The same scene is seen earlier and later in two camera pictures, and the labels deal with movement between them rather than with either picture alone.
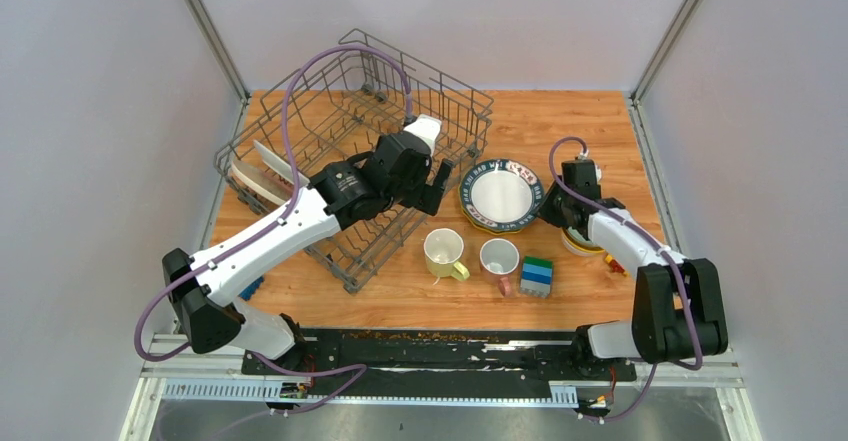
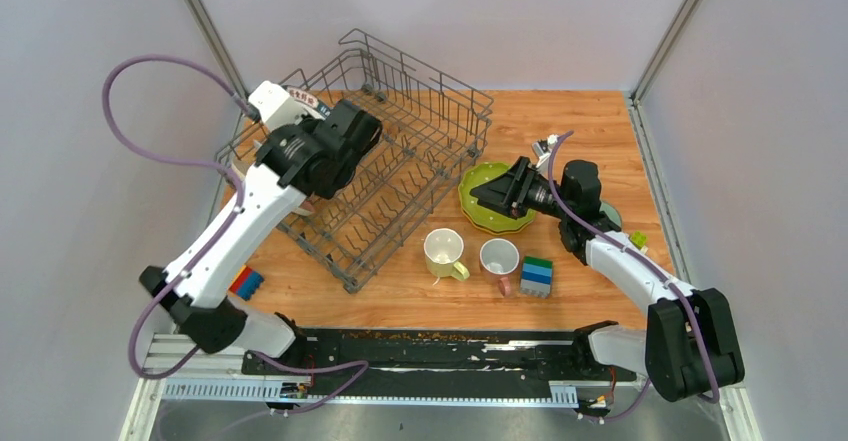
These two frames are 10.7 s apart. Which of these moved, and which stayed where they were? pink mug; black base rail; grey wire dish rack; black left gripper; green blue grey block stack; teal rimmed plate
Moved: teal rimmed plate; black left gripper
Stayed: green blue grey block stack; grey wire dish rack; black base rail; pink mug
